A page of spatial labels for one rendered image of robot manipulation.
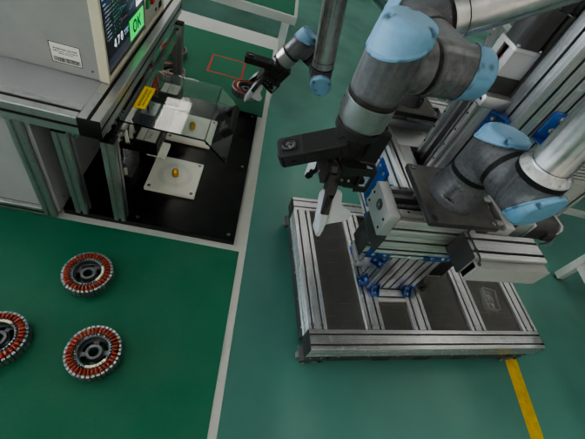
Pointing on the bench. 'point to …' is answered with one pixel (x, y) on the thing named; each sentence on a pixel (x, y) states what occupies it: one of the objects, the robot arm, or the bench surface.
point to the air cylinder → (131, 162)
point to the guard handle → (231, 122)
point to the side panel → (22, 172)
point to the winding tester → (63, 35)
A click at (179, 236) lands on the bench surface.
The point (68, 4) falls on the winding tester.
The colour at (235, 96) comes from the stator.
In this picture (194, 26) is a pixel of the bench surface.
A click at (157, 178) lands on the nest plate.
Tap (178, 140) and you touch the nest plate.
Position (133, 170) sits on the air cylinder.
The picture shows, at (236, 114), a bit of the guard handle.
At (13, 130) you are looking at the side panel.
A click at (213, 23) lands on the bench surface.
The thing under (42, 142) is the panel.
